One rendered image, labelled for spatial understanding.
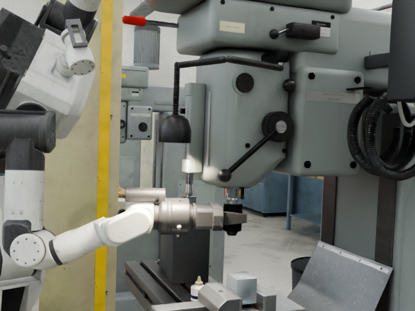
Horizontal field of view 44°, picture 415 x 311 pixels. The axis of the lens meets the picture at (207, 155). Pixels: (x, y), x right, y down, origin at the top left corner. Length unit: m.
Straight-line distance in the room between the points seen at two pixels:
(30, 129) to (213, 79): 0.45
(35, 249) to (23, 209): 0.10
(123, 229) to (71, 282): 1.82
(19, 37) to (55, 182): 1.54
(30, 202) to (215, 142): 0.46
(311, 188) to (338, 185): 7.02
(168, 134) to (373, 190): 0.59
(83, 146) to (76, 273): 0.70
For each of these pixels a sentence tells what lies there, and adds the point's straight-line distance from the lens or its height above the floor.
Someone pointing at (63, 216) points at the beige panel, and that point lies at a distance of 2.92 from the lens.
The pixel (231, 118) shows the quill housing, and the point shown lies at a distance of 1.15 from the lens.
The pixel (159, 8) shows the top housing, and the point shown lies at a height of 1.73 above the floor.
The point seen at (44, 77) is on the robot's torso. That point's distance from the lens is 1.39.
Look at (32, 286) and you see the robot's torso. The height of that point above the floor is 0.92.
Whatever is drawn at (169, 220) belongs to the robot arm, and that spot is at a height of 1.23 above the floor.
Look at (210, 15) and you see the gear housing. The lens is 1.13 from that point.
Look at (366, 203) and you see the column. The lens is 1.43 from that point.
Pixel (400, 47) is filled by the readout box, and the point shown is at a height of 1.62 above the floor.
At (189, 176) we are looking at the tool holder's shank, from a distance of 1.63.
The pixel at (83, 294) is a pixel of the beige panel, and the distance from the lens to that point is 3.04.
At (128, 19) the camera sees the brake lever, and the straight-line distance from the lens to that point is 1.28.
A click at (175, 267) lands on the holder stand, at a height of 1.01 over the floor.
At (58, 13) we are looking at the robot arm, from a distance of 1.59.
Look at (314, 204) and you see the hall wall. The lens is 8.50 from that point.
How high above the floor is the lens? 1.44
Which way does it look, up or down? 3 degrees down
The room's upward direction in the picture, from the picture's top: 2 degrees clockwise
